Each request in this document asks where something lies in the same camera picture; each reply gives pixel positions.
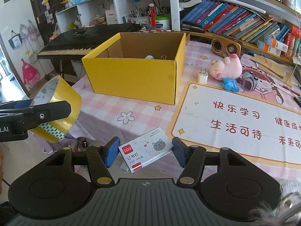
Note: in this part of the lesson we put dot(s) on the yellow packing tape roll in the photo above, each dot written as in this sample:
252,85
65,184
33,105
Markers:
55,90

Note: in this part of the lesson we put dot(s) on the pink pig plush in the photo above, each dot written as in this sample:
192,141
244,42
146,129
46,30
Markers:
226,68

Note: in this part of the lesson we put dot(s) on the black electronic keyboard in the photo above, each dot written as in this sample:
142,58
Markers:
75,44

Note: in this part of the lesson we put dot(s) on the cartoon desk mat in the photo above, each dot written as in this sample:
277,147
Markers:
258,128

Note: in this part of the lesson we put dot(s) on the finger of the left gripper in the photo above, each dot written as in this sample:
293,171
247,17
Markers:
16,104
43,113

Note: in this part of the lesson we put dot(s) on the pink checked tablecloth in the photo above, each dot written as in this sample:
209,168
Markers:
103,117

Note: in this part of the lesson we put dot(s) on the pink backpack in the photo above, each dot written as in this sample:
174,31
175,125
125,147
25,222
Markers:
30,74

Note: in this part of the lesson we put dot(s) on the white charger plug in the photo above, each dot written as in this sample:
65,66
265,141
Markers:
202,77

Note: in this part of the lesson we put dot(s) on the staples box with cat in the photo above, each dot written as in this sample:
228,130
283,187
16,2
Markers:
146,149

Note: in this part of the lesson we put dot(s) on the wooden retro radio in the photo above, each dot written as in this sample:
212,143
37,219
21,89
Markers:
226,46

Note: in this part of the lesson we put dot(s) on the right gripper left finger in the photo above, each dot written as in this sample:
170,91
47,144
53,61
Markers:
99,159

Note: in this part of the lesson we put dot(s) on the white spray bottle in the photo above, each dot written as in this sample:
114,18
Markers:
149,57

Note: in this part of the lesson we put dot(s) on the blue crumpled packet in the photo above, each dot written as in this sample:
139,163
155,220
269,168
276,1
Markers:
230,85

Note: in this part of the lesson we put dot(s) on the yellow cardboard box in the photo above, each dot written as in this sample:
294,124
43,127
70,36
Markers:
117,67

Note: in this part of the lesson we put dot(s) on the purple toy truck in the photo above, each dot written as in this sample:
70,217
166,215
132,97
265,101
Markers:
249,81

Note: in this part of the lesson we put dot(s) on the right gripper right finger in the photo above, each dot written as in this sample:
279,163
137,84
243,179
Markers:
191,159

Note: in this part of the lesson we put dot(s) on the white pen holder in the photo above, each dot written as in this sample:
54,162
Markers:
140,20

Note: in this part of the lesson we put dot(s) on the checkered board box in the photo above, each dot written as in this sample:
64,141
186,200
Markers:
169,31

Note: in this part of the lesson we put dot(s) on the white bookshelf unit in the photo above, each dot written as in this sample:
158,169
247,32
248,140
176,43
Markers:
87,10

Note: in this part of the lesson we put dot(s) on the white green-lid jar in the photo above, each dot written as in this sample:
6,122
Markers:
162,22

